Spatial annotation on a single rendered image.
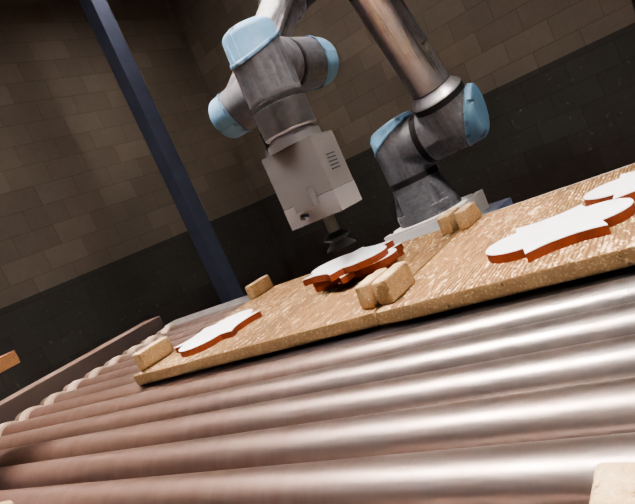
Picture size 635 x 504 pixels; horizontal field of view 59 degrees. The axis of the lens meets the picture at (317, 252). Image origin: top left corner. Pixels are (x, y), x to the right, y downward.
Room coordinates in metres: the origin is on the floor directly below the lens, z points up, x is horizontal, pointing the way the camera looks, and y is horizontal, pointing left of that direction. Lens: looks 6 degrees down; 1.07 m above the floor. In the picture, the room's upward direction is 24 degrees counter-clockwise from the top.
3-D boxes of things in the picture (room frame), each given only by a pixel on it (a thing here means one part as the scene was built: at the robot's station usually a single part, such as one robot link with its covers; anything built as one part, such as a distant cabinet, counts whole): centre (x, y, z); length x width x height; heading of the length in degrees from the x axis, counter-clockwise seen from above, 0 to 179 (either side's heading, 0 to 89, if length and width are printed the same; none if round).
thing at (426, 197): (1.29, -0.27, 0.96); 0.15 x 0.15 x 0.10
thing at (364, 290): (0.58, -0.04, 0.95); 0.06 x 0.02 x 0.03; 145
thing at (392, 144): (1.29, -0.28, 1.08); 0.13 x 0.12 x 0.14; 53
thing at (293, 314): (0.81, 0.04, 0.93); 0.41 x 0.35 x 0.02; 55
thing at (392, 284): (0.57, -0.06, 0.95); 0.06 x 0.02 x 0.03; 144
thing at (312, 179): (0.75, -0.03, 1.09); 0.10 x 0.09 x 0.16; 146
